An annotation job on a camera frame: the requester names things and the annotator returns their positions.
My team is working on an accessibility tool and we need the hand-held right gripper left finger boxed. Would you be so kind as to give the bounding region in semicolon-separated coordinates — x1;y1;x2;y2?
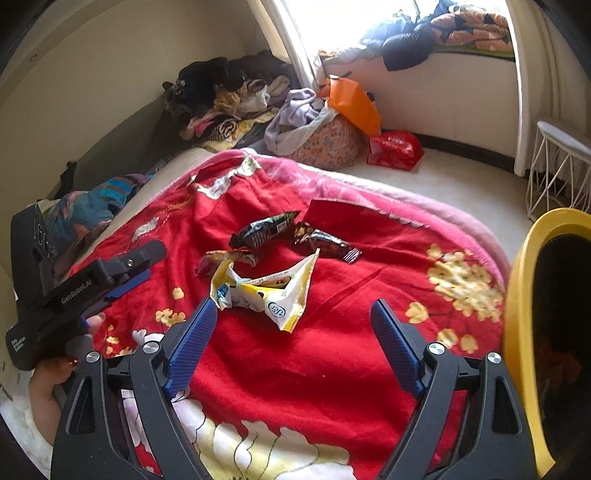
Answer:
50;298;219;480

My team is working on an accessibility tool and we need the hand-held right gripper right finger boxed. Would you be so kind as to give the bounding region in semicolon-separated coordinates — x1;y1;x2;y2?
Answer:
370;298;539;480

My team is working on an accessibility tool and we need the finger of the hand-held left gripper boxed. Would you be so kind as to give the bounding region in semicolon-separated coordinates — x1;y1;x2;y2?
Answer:
105;269;153;305
98;240;168;278

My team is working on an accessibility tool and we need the yellow white snack wrapper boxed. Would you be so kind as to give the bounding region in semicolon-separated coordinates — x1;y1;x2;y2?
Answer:
210;248;321;333

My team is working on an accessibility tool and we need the yellow trash bin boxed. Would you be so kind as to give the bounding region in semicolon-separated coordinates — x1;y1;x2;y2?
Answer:
502;208;591;478

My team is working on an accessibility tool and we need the person's left hand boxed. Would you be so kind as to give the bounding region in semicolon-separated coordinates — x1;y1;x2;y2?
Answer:
28;311;106;444

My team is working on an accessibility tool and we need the blue patterned cloth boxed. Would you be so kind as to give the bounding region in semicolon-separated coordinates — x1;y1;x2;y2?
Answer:
41;173;148;259

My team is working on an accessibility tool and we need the red floral blanket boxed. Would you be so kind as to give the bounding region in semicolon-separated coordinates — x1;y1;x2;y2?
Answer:
60;148;513;480

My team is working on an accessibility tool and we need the purple foil snack wrapper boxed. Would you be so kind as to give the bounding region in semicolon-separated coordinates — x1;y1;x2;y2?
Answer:
196;249;258;276

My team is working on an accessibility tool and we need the cream bed sheet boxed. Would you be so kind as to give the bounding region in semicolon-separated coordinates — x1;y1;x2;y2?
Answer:
106;147;218;232

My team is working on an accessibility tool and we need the black snack wrapper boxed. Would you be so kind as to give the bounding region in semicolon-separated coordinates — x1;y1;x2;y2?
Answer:
229;211;301;248
294;222;363;264

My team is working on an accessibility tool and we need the pile of clothes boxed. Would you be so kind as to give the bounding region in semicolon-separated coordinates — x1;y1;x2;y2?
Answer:
163;50;296;153

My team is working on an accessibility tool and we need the red plastic bag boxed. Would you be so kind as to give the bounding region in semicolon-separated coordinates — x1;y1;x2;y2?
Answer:
367;130;424;172

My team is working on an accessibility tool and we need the lavender cloth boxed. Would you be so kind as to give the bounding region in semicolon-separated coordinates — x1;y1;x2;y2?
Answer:
264;89;333;155

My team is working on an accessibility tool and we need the floral fabric bag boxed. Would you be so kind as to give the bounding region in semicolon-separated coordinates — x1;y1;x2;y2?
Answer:
291;113;365;169

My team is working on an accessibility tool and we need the orange bag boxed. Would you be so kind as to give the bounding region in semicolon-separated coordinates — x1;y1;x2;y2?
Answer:
323;78;383;137

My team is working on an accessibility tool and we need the cream curtain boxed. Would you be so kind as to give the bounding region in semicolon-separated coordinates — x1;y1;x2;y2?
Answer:
259;0;324;93
505;0;555;176

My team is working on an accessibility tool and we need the dark puffer jacket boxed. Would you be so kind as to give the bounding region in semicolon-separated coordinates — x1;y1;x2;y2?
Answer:
360;4;444;72

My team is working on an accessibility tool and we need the window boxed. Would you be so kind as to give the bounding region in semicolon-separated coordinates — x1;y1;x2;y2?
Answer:
272;0;513;51

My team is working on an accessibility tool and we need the orange patterned quilt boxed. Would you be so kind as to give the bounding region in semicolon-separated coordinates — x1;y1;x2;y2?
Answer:
427;0;514;58

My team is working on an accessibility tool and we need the white wire stand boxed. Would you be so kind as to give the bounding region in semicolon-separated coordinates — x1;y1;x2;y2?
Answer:
525;121;591;217

